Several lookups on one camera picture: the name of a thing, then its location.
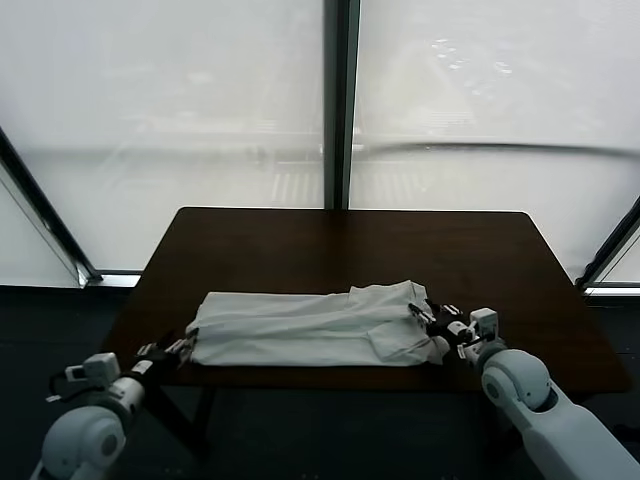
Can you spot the white t-shirt with red print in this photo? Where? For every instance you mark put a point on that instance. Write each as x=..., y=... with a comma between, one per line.
x=310, y=325

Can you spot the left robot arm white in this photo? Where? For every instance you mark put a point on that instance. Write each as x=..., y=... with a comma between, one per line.
x=85, y=440

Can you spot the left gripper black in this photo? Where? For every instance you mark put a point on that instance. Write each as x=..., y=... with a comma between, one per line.
x=150, y=365

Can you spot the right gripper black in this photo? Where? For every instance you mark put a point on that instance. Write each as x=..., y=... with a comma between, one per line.
x=450, y=327

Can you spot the slanted dark window frame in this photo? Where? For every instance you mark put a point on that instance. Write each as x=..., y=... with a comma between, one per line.
x=607, y=245

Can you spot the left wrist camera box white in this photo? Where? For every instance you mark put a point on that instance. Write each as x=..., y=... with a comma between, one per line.
x=95, y=369

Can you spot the grey handrail behind glass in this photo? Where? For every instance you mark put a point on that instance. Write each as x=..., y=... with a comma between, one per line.
x=500, y=146

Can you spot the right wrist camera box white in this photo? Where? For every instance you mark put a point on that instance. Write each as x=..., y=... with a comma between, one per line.
x=484, y=322

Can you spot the dark vertical window post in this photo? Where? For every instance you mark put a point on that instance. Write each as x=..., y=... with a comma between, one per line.
x=341, y=100

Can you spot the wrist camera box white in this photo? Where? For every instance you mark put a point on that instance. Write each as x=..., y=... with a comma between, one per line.
x=95, y=369
x=484, y=322

